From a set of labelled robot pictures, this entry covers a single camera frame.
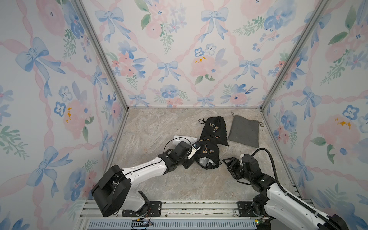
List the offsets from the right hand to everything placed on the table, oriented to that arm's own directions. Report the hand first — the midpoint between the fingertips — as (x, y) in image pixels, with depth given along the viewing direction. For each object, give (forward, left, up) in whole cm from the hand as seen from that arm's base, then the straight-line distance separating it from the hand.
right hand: (222, 156), depth 83 cm
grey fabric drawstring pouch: (+24, -21, -8) cm, 33 cm away
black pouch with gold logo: (0, +8, -1) cm, 8 cm away
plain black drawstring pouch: (+24, +1, -3) cm, 24 cm away
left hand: (+1, +17, -1) cm, 17 cm away
